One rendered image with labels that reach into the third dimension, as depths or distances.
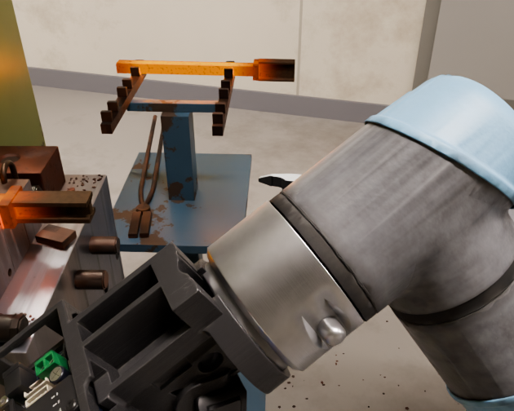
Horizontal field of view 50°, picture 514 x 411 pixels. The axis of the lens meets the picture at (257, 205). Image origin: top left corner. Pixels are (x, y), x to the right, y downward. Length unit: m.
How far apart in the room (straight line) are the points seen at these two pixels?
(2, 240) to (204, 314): 0.52
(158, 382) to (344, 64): 3.00
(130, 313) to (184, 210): 1.02
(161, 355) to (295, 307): 0.06
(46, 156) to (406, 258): 0.71
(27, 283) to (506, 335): 0.59
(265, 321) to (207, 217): 1.00
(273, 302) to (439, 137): 0.10
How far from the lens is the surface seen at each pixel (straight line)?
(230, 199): 1.29
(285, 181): 0.73
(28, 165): 0.87
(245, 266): 0.24
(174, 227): 1.21
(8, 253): 0.76
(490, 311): 0.28
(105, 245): 0.85
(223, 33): 3.32
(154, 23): 3.47
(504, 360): 0.30
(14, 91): 1.13
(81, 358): 0.25
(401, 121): 0.26
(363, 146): 0.26
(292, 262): 0.24
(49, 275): 0.76
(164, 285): 0.24
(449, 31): 3.08
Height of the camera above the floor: 1.38
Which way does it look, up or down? 34 degrees down
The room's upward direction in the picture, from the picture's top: straight up
